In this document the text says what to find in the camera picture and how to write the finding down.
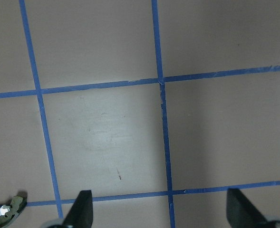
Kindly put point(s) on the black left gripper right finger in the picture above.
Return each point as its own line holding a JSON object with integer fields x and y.
{"x": 241, "y": 213}

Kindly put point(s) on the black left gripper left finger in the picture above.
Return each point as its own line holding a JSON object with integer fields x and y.
{"x": 81, "y": 212}

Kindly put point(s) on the green metal bracket part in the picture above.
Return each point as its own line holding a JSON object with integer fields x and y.
{"x": 9, "y": 213}

